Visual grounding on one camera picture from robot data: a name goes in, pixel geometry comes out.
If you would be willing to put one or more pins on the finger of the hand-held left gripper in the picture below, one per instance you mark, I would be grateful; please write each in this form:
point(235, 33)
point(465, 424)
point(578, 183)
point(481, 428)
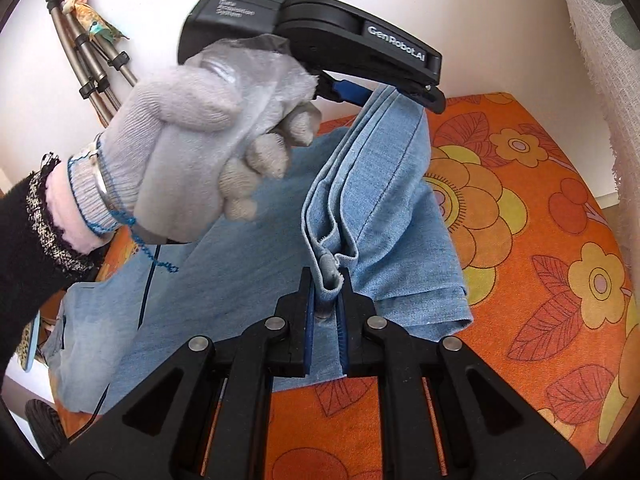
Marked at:
point(425, 97)
point(346, 91)

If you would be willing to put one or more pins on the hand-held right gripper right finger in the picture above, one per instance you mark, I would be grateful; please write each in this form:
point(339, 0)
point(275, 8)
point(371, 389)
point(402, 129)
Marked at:
point(341, 330)

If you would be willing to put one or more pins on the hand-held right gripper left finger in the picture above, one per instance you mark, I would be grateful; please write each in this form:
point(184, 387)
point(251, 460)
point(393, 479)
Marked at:
point(309, 320)

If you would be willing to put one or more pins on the light blue denim pants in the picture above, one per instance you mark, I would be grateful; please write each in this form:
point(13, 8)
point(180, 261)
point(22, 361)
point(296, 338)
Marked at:
point(380, 160)

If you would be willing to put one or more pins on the person's left forearm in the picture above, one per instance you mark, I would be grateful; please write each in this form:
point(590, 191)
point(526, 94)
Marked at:
point(25, 260)

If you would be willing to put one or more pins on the person's left hand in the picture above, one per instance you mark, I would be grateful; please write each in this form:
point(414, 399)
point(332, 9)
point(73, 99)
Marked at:
point(165, 135)

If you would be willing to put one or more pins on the orange floral bedspread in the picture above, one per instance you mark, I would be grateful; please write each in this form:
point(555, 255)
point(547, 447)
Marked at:
point(525, 210)

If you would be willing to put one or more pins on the white towel with green leaves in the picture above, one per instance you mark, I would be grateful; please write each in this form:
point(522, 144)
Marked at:
point(600, 35)

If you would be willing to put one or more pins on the silver wrist bangle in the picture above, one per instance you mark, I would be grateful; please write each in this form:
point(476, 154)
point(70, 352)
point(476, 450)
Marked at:
point(102, 185)

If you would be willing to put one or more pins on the orange and green scarf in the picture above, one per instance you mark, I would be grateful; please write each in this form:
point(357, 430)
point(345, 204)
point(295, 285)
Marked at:
point(102, 27)

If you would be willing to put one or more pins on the grey metal tripod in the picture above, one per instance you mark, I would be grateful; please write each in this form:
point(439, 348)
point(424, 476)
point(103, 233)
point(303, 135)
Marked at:
point(93, 86)

